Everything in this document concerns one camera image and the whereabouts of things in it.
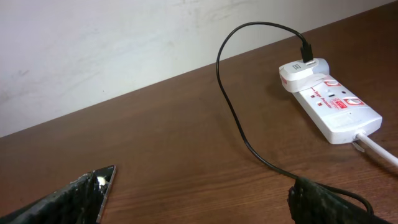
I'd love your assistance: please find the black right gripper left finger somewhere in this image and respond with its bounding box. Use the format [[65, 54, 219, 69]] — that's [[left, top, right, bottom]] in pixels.
[[1, 172, 99, 224]]

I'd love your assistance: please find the white power strip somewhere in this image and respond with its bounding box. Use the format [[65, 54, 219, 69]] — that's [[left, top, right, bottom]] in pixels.
[[292, 74, 382, 144]]

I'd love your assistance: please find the white power strip cord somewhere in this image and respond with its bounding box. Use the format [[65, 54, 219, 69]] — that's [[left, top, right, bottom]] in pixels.
[[354, 132, 398, 169]]

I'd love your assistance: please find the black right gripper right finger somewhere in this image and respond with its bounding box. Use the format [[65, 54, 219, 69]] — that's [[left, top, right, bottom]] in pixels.
[[287, 177, 389, 224]]

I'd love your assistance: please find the black smartphone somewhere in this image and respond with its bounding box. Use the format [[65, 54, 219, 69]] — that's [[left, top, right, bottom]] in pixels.
[[94, 165, 116, 224]]

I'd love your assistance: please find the white usb charger adapter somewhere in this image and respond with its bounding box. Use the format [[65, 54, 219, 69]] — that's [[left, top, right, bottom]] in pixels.
[[279, 58, 330, 93]]

